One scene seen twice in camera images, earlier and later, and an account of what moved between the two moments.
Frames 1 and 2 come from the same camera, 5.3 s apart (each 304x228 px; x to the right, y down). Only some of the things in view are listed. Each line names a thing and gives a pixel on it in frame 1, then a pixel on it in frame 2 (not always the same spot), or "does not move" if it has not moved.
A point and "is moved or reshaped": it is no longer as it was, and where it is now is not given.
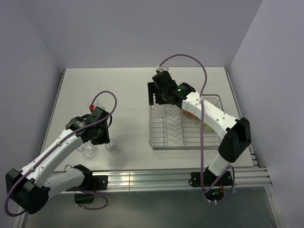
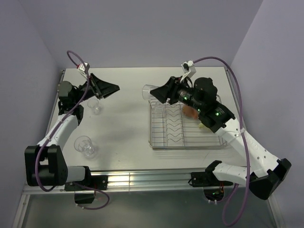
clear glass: x=95 y=103 does not move
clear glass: x=87 y=148 does not move
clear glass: x=159 y=109 does not move
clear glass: x=112 y=147 is moved or reshaped
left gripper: x=104 y=139 → x=102 y=88
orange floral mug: x=188 y=114 does not move
